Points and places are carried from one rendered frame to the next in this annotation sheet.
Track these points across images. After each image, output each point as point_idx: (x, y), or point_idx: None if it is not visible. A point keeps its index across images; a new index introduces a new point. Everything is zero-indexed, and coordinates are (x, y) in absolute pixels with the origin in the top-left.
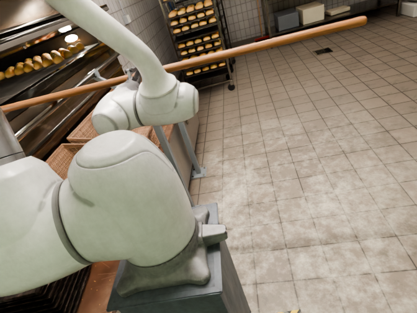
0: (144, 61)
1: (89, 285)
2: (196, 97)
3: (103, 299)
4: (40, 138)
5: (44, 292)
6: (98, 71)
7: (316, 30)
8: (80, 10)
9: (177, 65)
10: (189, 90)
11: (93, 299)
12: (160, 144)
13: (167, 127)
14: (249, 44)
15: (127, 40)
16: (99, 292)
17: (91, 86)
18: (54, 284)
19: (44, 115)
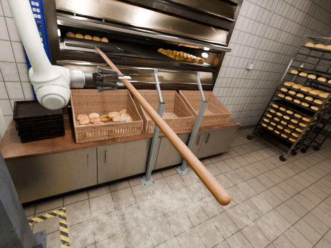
0: (26, 53)
1: (44, 140)
2: (45, 98)
3: (32, 149)
4: (118, 79)
5: (16, 121)
6: (159, 71)
7: (183, 152)
8: (9, 5)
9: (129, 88)
10: (45, 91)
11: (33, 145)
12: (162, 132)
13: (181, 130)
14: (154, 112)
15: (21, 35)
16: (37, 146)
17: (113, 67)
18: (23, 123)
19: (92, 65)
